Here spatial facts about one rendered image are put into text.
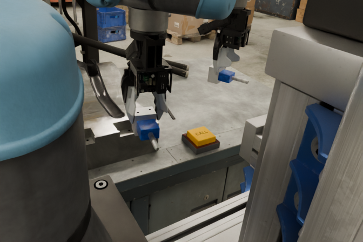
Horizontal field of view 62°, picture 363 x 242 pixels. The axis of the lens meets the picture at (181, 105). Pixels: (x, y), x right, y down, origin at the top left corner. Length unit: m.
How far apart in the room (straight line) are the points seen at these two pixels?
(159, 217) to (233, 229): 0.56
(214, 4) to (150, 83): 0.26
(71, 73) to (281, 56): 0.13
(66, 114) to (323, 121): 0.14
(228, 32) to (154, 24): 0.41
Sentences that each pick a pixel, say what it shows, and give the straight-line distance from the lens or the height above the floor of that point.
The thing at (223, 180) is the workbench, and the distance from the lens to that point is 1.07.
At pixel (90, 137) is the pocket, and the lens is 0.79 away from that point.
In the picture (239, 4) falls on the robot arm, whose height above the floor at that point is 1.16.
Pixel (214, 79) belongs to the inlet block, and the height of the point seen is 0.92.
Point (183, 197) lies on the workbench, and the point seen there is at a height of 0.59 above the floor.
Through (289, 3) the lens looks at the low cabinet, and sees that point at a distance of 7.56.
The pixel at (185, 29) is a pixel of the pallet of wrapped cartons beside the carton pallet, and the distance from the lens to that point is 4.64.
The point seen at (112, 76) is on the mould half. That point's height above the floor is 0.92.
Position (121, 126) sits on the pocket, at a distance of 0.80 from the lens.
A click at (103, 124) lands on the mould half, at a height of 0.89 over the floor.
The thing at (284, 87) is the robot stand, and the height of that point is 1.22.
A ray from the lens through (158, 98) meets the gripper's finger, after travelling 0.68.
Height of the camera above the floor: 1.30
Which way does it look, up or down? 28 degrees down
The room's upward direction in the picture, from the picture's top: 5 degrees clockwise
